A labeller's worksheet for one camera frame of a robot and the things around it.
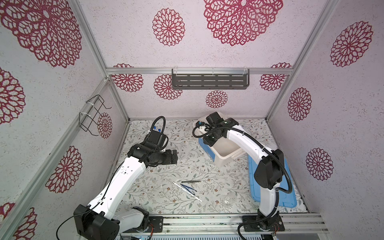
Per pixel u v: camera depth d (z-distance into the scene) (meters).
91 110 0.78
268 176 0.50
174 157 0.68
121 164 0.48
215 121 0.69
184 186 0.87
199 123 0.78
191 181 0.88
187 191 0.85
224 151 0.99
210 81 1.00
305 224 0.76
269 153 0.50
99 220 0.37
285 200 0.81
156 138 0.57
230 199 0.83
